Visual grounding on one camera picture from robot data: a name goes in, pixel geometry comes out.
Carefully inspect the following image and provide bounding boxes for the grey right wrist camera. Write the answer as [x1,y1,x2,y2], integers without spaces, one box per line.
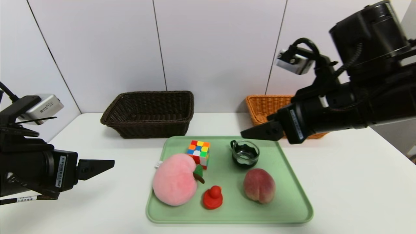
[276,49,314,75]

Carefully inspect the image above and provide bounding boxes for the glass cup with black handle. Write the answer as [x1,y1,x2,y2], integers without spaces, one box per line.
[230,140,260,169]

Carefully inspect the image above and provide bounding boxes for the realistic pink peach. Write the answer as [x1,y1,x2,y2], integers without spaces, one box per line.
[243,168,276,204]

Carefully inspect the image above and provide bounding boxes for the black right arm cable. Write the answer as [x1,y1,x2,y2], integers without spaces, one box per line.
[292,38,329,67]

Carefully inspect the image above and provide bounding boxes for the dark brown wicker basket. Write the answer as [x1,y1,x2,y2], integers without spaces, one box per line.
[100,91,194,139]

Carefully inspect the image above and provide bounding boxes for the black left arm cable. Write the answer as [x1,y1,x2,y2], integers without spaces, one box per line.
[0,81,20,102]

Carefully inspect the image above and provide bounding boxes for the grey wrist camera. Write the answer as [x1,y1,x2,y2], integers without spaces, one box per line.
[276,49,314,75]
[18,94,64,125]

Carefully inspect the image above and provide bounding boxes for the thin black cable tie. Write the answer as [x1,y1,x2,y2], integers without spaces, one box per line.
[18,117,58,124]

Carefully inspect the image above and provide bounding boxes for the pink plush peach toy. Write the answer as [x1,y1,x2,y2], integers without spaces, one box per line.
[153,153,205,206]

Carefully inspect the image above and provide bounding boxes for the orange wicker basket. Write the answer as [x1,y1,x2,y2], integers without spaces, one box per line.
[245,95,329,139]

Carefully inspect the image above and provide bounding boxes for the light green plastic tray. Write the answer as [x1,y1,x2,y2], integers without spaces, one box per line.
[146,136,314,224]

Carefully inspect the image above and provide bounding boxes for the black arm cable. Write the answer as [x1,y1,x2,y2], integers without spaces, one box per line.
[0,81,20,102]
[292,38,329,67]

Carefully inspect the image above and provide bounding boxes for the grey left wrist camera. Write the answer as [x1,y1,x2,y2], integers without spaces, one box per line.
[18,94,64,125]

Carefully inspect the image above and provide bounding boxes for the multicoloured puzzle cube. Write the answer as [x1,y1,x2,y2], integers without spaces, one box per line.
[187,140,211,170]

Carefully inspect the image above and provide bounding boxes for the red rubber duck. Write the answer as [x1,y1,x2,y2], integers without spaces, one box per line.
[203,185,223,209]

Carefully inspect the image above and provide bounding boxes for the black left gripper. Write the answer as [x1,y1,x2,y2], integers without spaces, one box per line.
[0,149,115,197]

